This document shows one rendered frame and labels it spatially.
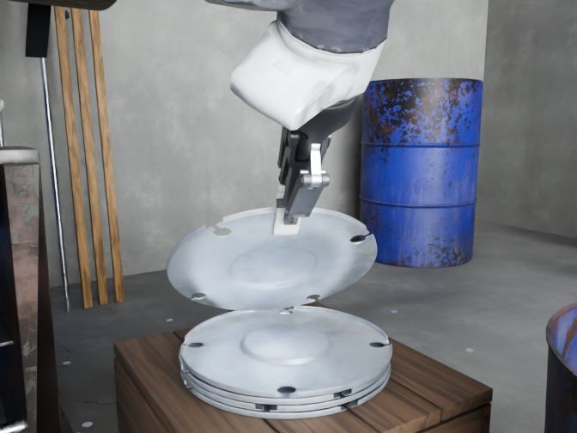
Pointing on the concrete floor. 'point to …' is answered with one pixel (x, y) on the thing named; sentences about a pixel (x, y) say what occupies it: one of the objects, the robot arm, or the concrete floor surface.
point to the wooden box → (396, 418)
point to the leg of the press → (27, 298)
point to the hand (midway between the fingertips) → (288, 210)
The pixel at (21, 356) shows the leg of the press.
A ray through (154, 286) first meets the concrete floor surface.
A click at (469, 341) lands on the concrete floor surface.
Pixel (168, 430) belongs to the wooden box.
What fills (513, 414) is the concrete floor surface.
